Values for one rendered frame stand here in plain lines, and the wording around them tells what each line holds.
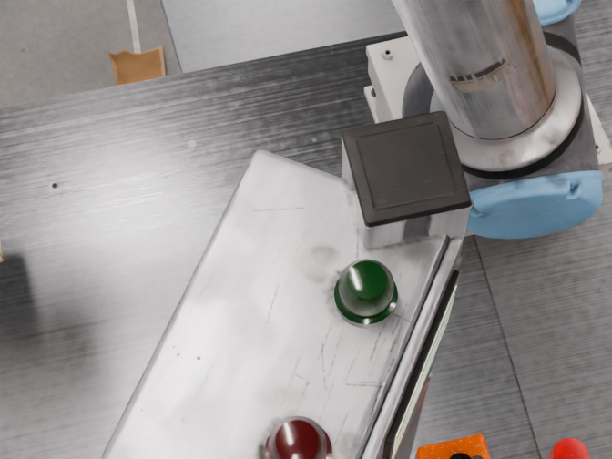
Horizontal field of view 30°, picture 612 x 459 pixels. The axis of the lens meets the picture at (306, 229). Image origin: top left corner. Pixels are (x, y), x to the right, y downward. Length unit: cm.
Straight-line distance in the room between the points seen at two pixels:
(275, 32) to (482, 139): 51
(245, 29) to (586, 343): 51
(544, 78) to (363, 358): 41
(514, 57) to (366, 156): 32
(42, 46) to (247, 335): 194
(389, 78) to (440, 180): 71
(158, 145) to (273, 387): 81
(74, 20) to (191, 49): 110
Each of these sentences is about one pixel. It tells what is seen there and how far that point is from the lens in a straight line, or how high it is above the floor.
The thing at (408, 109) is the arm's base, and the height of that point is 95.
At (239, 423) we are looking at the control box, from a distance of 46.
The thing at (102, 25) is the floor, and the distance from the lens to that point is 238.
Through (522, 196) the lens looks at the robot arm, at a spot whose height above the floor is 114.
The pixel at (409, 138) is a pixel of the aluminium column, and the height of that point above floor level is 150.
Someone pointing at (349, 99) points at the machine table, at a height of 83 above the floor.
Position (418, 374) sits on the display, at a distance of 48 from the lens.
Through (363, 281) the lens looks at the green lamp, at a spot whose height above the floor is 150.
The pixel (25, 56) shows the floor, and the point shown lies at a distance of 237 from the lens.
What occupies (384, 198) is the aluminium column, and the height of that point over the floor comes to 150.
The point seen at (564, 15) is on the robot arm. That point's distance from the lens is 96.
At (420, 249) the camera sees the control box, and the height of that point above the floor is 147.
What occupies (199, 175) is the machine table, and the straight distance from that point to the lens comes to 123.
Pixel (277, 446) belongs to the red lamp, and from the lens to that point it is 43.
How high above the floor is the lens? 191
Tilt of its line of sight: 65 degrees down
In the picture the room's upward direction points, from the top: 3 degrees counter-clockwise
